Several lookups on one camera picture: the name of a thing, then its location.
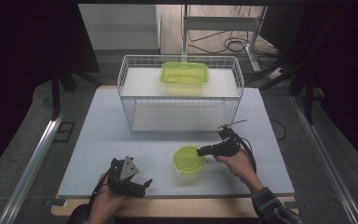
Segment white desk frame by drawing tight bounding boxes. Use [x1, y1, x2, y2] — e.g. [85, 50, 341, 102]
[181, 4, 282, 73]

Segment white wire shelf rack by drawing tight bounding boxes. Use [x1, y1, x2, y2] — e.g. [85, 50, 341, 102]
[117, 54, 245, 134]

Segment black looped floor cable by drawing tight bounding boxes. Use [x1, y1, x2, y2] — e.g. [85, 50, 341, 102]
[269, 119, 288, 142]

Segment black floor cables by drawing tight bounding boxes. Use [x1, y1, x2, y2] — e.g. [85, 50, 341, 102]
[187, 5, 278, 56]

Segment rectangular green lidded container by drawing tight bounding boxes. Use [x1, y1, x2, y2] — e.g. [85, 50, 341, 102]
[158, 61, 210, 86]

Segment white table board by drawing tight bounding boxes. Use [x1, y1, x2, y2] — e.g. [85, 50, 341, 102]
[57, 87, 296, 199]

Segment round green lidded container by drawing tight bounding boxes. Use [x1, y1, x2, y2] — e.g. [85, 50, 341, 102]
[172, 145, 207, 175]

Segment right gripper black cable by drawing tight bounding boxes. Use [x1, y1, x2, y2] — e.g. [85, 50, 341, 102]
[234, 133, 258, 174]

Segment black stand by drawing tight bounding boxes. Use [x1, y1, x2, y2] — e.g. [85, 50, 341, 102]
[245, 8, 343, 125]
[50, 62, 103, 121]

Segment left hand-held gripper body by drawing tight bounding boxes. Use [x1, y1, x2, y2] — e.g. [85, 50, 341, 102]
[106, 156, 143, 198]

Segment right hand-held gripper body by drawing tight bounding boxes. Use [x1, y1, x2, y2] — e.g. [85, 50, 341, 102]
[212, 119, 248, 158]

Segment person's right hand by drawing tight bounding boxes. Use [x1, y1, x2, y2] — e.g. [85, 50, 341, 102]
[214, 148, 257, 188]

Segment white power strip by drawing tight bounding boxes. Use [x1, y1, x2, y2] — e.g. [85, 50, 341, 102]
[268, 66, 285, 80]

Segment metal floor rail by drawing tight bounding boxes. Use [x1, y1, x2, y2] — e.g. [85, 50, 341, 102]
[0, 105, 68, 224]
[290, 94, 358, 224]

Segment person's left hand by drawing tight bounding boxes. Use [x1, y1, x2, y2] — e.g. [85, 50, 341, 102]
[88, 182, 127, 220]

